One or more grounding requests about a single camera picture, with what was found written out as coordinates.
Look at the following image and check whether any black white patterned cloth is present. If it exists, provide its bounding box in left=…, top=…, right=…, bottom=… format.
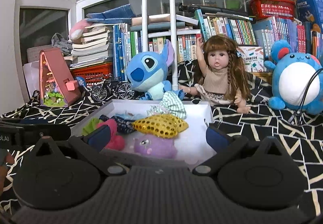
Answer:
left=1, top=74, right=322, bottom=216

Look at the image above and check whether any white illustrated box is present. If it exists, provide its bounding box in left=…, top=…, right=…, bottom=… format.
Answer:
left=238, top=46, right=265, bottom=73

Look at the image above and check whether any white pipe rack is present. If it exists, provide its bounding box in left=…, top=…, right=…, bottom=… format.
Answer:
left=140, top=0, right=200, bottom=91

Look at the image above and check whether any orange plastic crate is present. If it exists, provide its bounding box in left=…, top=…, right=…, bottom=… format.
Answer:
left=70, top=62, right=114, bottom=86

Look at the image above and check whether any row of blue upright books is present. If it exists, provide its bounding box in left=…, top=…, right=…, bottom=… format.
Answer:
left=112, top=23, right=143, bottom=81

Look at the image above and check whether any stack of horizontal books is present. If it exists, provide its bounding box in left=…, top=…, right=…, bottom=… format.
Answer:
left=69, top=23, right=113, bottom=68

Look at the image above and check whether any row of colourful books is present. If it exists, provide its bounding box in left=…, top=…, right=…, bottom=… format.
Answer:
left=148, top=9, right=323, bottom=63

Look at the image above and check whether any blue folded folder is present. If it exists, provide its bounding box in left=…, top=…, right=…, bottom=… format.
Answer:
left=86, top=4, right=136, bottom=24

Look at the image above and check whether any pink green scrunchie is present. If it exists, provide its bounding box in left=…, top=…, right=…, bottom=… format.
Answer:
left=82, top=118, right=125, bottom=151

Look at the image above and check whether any red plastic basket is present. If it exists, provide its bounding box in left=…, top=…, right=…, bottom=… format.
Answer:
left=250, top=0, right=296, bottom=20

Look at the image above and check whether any pink white plush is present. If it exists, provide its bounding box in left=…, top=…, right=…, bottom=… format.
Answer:
left=68, top=19, right=92, bottom=41

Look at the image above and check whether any green white striped cloth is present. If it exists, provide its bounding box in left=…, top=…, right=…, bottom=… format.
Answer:
left=147, top=91, right=187, bottom=120

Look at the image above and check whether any black cable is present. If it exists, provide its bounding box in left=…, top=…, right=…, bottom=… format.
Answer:
left=287, top=67, right=323, bottom=126

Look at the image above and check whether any miniature black bicycle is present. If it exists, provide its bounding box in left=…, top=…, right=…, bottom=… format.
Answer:
left=91, top=75, right=136, bottom=102

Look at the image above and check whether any brown-haired baby doll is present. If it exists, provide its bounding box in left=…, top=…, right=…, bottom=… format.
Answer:
left=179, top=35, right=250, bottom=114

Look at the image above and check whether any grey crumpled cloth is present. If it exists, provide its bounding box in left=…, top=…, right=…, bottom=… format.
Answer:
left=51, top=33, right=72, bottom=56

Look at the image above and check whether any pink triangular miniature house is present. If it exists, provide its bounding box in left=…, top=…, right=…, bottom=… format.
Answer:
left=39, top=47, right=81, bottom=107

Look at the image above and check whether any blue cardboard box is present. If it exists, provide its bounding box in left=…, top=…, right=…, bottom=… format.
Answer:
left=294, top=0, right=323, bottom=33

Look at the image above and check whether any blue Stitch plush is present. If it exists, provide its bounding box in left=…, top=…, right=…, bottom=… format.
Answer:
left=126, top=40, right=185, bottom=100

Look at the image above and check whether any purple plush toy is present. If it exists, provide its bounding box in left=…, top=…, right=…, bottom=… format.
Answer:
left=134, top=134, right=177, bottom=159

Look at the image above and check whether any blue round white-belly plush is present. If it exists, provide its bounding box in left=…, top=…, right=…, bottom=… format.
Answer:
left=264, top=40, right=322, bottom=115

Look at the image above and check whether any dark blue patterned scrunchie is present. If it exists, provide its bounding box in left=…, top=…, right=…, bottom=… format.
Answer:
left=99, top=113, right=136, bottom=134

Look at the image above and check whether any white shallow cardboard box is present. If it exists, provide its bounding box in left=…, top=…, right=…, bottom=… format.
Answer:
left=71, top=99, right=216, bottom=169

